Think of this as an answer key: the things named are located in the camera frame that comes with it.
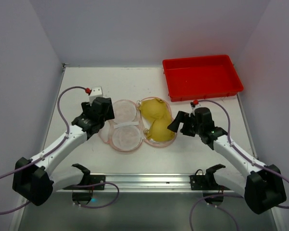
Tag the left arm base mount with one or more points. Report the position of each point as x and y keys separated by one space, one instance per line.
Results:
x=89 y=180

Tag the floral mesh laundry bag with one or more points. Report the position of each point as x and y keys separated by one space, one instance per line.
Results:
x=125 y=133

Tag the aluminium front rail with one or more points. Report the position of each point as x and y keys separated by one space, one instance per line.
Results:
x=127 y=183

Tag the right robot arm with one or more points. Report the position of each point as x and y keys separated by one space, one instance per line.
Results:
x=259 y=184

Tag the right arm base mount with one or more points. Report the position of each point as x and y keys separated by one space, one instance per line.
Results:
x=205 y=181

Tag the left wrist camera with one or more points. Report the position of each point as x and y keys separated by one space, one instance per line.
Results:
x=94 y=92

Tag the yellow bra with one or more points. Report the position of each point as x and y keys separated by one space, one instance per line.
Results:
x=157 y=113

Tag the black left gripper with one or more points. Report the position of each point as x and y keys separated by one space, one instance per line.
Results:
x=105 y=109

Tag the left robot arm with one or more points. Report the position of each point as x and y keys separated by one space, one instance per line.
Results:
x=35 y=178

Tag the red plastic tray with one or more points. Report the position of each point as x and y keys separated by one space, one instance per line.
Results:
x=202 y=77

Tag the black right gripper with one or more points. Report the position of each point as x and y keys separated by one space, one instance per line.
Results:
x=185 y=123

